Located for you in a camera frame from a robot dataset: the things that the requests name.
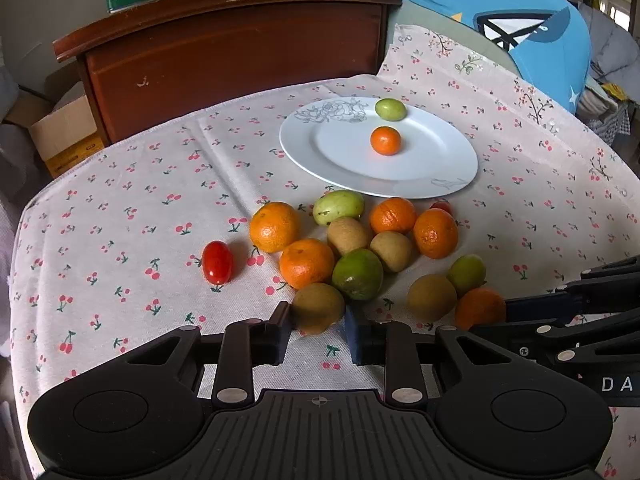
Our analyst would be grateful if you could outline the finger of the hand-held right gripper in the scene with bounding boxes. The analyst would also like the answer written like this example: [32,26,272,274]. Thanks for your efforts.
[504,256,640,324]
[470,314,640,374]

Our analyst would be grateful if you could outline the cherry print tablecloth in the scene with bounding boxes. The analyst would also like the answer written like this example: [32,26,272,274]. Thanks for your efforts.
[10,24,640,480]

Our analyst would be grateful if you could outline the brown wooden headboard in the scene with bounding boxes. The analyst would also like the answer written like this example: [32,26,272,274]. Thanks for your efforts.
[52,0,404,146]

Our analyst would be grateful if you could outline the window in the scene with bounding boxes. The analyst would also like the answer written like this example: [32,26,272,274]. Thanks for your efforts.
[602,0,636,31]

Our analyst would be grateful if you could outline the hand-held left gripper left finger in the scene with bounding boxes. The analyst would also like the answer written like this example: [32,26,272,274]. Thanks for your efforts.
[124,302,293,409]

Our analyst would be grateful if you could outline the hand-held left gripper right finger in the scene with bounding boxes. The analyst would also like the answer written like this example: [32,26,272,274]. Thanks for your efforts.
[344,305,519,409]

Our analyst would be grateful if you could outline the small orange mandarin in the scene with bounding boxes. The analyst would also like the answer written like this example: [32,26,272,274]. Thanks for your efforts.
[370,126,402,156]

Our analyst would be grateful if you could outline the small green jujube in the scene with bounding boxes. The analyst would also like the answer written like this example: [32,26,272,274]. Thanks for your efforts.
[375,98,406,121]
[446,254,487,297]

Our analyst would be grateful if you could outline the brown kiwi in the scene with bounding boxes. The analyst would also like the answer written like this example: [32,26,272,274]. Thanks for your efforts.
[406,274,458,322]
[327,216,375,257]
[291,282,346,336]
[369,231,414,274]

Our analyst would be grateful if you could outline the pale green guava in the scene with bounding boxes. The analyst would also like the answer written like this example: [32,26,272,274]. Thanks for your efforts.
[312,190,366,227]

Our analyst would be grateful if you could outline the open cardboard box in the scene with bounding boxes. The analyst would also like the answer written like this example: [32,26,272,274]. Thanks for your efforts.
[5,80,106,178]

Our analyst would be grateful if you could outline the green lime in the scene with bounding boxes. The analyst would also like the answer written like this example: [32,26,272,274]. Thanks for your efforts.
[332,248,385,301]

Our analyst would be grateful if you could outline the white floral plate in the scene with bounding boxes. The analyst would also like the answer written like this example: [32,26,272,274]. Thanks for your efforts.
[279,96,479,199]

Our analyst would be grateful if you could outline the blue printed blanket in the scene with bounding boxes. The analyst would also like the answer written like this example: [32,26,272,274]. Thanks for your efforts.
[325,0,593,116]

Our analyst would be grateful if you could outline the grey quilt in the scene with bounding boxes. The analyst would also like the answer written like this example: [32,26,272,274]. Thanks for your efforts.
[575,2,640,146]

